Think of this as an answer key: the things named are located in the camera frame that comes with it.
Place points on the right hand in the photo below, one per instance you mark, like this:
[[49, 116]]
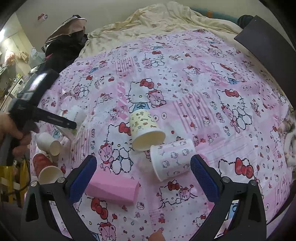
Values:
[[156, 236]]

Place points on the dark clothes pile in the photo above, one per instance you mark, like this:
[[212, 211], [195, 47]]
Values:
[[63, 46]]

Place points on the white kitty print cup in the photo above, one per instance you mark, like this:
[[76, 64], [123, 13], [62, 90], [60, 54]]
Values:
[[173, 159]]

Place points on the tabby cat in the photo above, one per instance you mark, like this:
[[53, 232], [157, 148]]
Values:
[[287, 129]]

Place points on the white plastic bag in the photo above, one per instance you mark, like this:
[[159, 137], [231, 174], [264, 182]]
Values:
[[37, 59]]

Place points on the pink folded paper cup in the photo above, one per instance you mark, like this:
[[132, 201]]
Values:
[[114, 188]]

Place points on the left hand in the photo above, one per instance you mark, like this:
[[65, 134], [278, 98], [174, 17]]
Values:
[[8, 127]]

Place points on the white green leaf paper cup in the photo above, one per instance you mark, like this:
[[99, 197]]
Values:
[[75, 114]]

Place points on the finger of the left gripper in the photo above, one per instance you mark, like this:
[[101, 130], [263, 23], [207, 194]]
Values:
[[48, 117]]

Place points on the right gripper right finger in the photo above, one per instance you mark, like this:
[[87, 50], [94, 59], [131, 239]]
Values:
[[238, 212]]

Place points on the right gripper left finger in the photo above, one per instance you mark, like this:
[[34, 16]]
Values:
[[38, 221]]

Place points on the pink hello kitty sheet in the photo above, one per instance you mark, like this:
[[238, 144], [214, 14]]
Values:
[[196, 86]]

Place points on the dark brown board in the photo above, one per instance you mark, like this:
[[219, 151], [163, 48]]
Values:
[[272, 50]]

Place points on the red corrugated paper cup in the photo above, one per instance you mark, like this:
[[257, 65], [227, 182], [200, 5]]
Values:
[[46, 171]]

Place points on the yellow patterned paper cup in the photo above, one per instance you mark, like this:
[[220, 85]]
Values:
[[144, 130]]

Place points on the cream yellow blanket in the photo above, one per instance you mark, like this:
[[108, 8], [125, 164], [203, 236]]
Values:
[[156, 19]]

